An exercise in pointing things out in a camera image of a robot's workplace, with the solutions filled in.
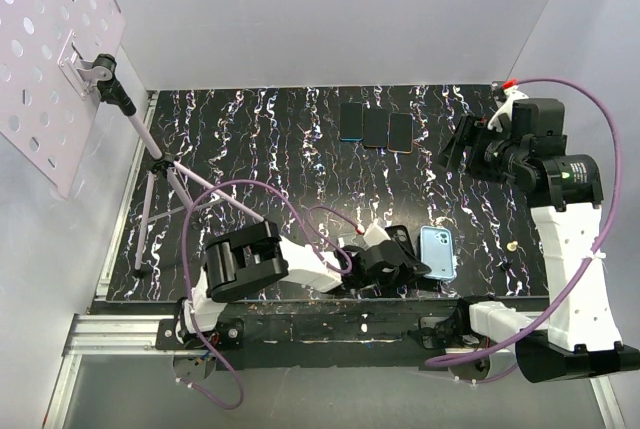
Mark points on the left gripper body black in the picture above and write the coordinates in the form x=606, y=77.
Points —
x=398, y=277

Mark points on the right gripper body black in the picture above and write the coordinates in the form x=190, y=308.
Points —
x=475, y=163

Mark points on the light blue phone case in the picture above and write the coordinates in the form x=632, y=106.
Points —
x=437, y=252

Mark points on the dark phone blue edge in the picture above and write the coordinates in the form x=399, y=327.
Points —
x=351, y=117

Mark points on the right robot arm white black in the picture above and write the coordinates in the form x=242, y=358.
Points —
x=575, y=337

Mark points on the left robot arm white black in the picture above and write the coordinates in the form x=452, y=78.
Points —
x=243, y=262

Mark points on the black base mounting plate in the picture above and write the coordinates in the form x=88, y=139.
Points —
x=330, y=333

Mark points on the perforated lilac metal plate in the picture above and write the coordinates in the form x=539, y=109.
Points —
x=48, y=89

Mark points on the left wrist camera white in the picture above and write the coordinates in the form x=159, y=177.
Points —
x=373, y=234

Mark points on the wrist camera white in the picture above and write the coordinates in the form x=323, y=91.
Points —
x=373, y=234
x=505, y=94

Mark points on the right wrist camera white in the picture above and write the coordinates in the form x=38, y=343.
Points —
x=505, y=94

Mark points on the aluminium frame rail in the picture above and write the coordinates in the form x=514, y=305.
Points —
x=98, y=335

